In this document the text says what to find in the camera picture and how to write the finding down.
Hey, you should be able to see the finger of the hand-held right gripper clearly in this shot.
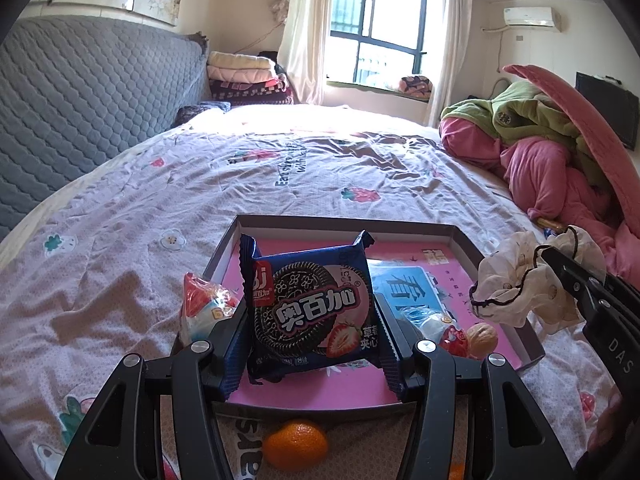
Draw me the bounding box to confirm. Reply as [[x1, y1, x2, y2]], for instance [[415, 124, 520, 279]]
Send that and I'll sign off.
[[537, 246, 616, 313]]

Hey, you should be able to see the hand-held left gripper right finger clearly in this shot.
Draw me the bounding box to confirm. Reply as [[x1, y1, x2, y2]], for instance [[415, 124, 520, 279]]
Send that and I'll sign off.
[[374, 292, 566, 480]]

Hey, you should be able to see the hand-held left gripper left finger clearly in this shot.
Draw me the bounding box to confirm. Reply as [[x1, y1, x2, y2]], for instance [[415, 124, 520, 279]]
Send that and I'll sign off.
[[54, 305, 251, 480]]

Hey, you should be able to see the plastic-wrapped toy egg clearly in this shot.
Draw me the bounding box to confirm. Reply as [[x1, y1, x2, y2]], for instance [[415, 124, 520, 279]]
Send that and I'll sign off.
[[400, 305, 471, 358], [179, 272, 241, 348]]

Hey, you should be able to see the white drawstring cloth pouch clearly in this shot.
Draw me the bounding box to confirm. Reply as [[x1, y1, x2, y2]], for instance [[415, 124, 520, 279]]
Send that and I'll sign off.
[[470, 225, 608, 336]]

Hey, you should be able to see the blue cookie packet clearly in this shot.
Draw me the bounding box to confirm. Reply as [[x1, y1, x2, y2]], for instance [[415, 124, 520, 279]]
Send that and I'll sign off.
[[239, 230, 381, 386]]

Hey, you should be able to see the grey cardboard box pink bottom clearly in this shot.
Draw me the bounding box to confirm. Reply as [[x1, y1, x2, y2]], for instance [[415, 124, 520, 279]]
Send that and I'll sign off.
[[202, 214, 546, 418]]

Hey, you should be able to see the person's right hand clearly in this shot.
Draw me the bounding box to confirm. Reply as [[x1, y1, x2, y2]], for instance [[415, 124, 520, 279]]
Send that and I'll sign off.
[[587, 385, 632, 461]]

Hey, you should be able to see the walnut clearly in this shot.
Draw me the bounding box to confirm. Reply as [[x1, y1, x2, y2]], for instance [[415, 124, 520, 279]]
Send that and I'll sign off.
[[465, 323, 499, 361]]

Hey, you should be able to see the pink quilt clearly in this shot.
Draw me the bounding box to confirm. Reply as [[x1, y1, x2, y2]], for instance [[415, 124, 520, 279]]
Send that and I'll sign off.
[[439, 115, 640, 286]]

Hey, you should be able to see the flat pink cushion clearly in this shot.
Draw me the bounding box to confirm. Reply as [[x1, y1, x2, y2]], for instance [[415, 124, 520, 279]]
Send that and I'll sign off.
[[502, 64, 640, 238]]

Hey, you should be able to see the green blanket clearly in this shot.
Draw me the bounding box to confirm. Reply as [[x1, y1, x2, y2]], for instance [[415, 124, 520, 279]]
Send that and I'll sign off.
[[442, 80, 611, 186]]

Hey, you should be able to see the strawberry print bed sheet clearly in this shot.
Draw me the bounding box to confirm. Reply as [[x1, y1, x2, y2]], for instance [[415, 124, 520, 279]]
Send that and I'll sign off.
[[0, 105, 640, 480]]

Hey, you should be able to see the black television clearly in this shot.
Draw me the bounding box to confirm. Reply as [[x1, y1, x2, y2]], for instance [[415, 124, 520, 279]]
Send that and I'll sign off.
[[575, 71, 640, 151]]

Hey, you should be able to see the dark cushion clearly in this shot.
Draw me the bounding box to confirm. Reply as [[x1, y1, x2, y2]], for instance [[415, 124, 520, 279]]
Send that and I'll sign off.
[[172, 101, 232, 128]]

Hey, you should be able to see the patterned blanket on windowsill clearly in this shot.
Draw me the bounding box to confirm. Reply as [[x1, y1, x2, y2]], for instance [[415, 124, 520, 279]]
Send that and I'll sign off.
[[399, 75, 433, 98]]

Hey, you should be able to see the white curtain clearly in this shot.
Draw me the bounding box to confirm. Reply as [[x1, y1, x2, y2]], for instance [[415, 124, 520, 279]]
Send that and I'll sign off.
[[277, 0, 337, 106], [425, 0, 476, 128]]

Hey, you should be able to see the dark patterned folded blanket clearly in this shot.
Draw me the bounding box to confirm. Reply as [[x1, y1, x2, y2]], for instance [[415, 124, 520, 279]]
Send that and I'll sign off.
[[209, 77, 296, 107]]

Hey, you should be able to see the white air conditioner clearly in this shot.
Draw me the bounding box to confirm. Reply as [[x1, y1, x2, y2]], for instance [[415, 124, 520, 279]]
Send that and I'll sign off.
[[502, 6, 562, 31]]

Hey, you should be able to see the cream folded blanket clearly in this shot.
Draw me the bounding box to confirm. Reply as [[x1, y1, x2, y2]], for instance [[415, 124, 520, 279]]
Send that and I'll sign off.
[[207, 51, 277, 81]]

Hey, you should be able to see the grey quilted headboard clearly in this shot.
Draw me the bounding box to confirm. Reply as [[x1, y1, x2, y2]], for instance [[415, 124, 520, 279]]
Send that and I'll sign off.
[[0, 15, 211, 241]]

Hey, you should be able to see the barred window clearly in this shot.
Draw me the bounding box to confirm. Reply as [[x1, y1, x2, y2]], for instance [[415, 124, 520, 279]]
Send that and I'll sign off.
[[327, 0, 433, 88]]

